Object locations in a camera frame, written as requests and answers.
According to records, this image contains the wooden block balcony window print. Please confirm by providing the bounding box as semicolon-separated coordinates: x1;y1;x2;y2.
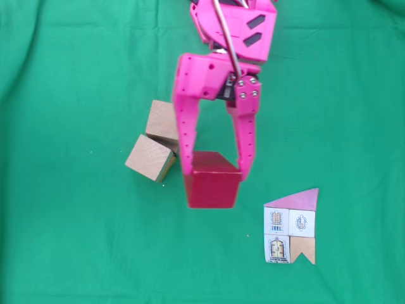
145;100;180;140

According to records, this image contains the red wedge roof block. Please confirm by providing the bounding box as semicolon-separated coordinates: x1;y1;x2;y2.
183;151;243;210

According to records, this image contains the paper house picture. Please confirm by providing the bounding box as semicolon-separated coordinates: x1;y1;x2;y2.
263;187;320;265

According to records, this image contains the wooden block round window print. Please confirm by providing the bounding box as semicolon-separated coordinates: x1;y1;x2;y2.
124;134;175;183

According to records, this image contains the green cloth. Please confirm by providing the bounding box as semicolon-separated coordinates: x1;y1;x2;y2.
0;0;405;304

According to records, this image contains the white red black gripper cable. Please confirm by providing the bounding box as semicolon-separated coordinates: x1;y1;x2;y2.
212;0;244;80

